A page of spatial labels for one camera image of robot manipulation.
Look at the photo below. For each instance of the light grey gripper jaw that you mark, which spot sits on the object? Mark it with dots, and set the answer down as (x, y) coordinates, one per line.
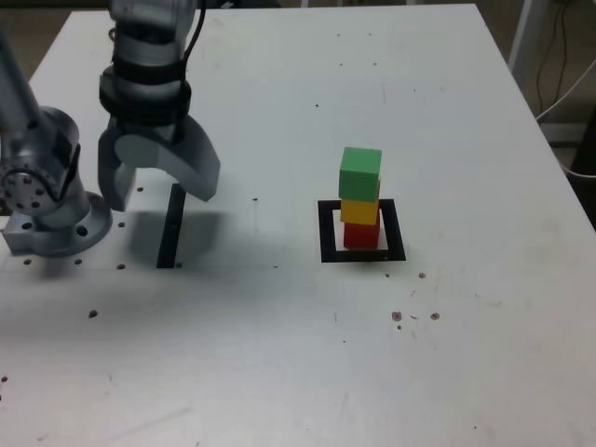
(195, 163)

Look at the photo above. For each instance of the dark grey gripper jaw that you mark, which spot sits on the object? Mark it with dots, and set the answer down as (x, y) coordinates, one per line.
(109, 177)

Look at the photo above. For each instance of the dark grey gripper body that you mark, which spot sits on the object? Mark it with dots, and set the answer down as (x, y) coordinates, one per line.
(153, 132)

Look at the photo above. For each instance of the green cube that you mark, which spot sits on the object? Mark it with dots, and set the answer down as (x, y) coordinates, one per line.
(358, 177)

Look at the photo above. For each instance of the yellow cube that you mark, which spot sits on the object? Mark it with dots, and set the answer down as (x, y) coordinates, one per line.
(358, 212)

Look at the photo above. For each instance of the red cube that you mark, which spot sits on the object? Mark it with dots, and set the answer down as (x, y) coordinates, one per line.
(361, 236)

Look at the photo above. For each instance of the black tape square outline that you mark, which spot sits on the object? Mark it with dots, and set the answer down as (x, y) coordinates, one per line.
(363, 257)

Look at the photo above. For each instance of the black tape strip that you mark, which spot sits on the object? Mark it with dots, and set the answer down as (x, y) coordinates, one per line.
(168, 233)

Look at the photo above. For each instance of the grey background box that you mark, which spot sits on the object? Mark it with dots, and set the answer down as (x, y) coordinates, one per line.
(561, 132)

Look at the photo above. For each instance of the white metal post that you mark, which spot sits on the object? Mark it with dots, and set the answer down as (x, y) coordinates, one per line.
(521, 37)

